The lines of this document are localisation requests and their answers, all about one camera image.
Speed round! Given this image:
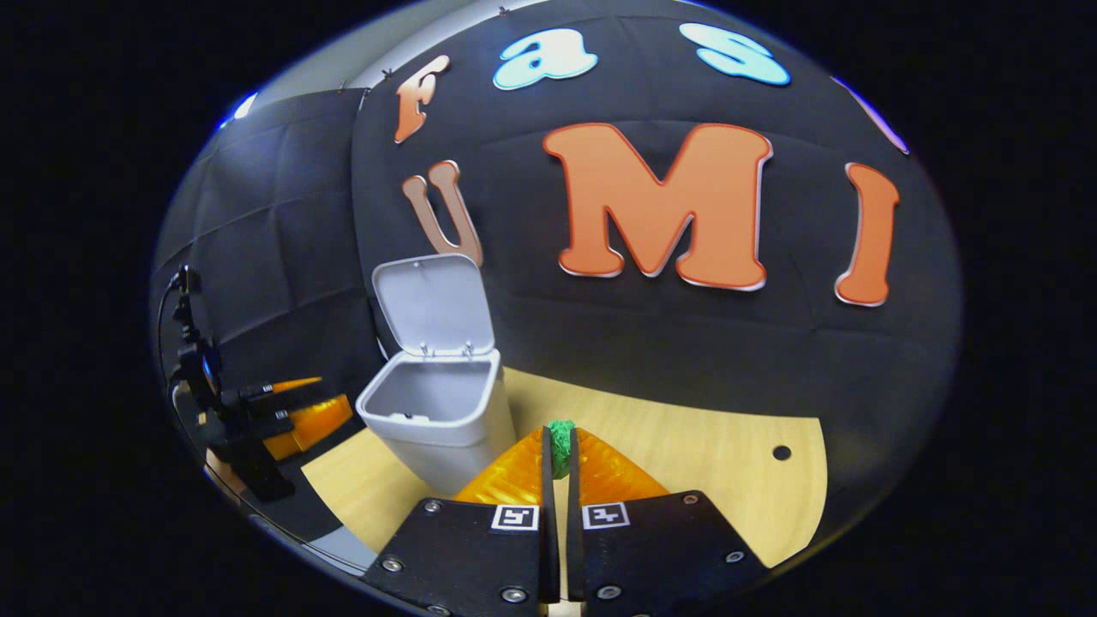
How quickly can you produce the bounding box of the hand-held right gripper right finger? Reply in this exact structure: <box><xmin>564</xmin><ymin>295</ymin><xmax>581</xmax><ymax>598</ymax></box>
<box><xmin>566</xmin><ymin>427</ymin><xmax>770</xmax><ymax>617</ymax></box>

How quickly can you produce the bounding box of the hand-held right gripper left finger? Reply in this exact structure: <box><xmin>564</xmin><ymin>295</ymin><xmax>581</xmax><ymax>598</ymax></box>
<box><xmin>362</xmin><ymin>426</ymin><xmax>560</xmax><ymax>617</ymax></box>

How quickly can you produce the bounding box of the white desktop garbage bin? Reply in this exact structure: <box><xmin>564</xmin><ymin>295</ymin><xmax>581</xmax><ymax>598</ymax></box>
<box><xmin>355</xmin><ymin>253</ymin><xmax>518</xmax><ymax>496</ymax></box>

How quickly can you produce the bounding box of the green paper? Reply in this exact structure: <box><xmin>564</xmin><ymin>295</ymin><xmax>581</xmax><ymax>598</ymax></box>
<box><xmin>548</xmin><ymin>419</ymin><xmax>577</xmax><ymax>479</ymax></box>

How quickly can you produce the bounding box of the wooden desktop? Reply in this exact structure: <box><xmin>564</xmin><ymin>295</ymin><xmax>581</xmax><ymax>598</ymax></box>
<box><xmin>300</xmin><ymin>368</ymin><xmax>829</xmax><ymax>601</ymax></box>

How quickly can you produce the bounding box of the black backdrop cloth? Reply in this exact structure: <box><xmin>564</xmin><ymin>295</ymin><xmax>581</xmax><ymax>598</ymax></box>
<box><xmin>153</xmin><ymin>0</ymin><xmax>962</xmax><ymax>566</ymax></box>

